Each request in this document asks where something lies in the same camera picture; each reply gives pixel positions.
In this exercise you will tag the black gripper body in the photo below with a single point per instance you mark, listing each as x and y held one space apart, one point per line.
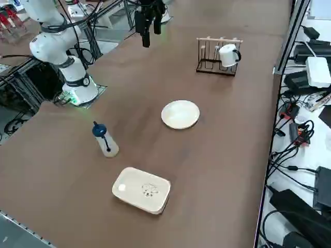
151 5

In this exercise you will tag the transparent sauce bottle blue cap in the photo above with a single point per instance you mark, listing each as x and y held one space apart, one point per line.
98 130

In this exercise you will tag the white round plate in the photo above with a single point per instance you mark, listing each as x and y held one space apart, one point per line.
181 115

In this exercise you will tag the clear holder with red items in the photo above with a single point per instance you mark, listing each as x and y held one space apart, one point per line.
10 23

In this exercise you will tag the flat black power adapter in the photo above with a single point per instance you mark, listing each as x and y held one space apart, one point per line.
296 81

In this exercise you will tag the large black power brick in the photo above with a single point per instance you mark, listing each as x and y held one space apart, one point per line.
305 53

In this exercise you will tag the small black power adapter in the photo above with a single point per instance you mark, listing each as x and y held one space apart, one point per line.
311 32

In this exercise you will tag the red and black hub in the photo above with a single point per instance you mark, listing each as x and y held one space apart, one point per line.
289 111

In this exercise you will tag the beige rectangular printed tray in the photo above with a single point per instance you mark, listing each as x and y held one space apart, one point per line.
137 186

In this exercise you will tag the white plastic box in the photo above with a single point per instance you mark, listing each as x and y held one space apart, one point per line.
318 72

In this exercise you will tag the large black angular case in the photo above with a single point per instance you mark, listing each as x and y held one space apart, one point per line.
292 206

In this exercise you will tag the black rectangular box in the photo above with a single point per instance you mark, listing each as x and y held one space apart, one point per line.
324 188

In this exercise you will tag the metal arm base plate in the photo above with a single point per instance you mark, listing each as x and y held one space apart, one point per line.
101 89

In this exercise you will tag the black metal frame stand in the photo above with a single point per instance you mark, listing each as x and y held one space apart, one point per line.
38 77

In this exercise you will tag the aluminium frame post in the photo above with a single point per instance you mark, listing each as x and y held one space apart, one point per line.
292 33

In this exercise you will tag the grey metal edge rail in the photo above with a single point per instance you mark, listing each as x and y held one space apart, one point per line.
24 228

